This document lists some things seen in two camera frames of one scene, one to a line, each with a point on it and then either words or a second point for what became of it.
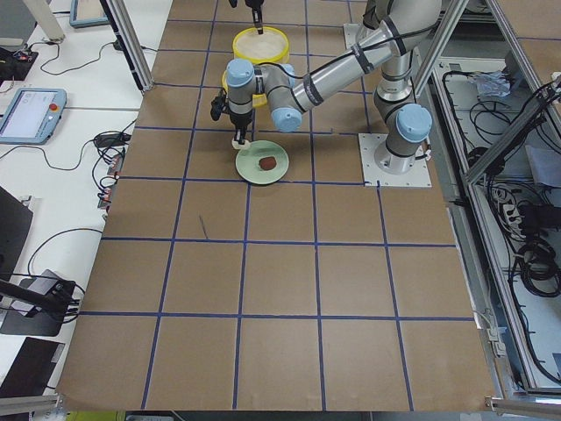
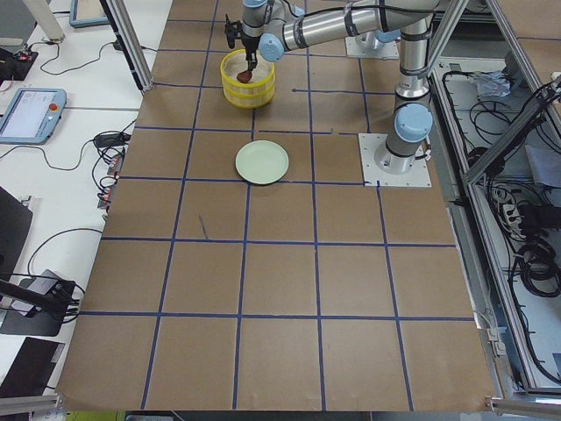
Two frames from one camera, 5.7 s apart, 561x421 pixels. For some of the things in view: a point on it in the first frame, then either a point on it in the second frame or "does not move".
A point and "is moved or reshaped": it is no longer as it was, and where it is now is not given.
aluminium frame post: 130,41 does not move
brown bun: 267,162 is moved or reshaped
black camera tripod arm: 57,301 does not move
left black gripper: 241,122 -> 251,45
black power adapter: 112,139 does not move
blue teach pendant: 32,115 does not move
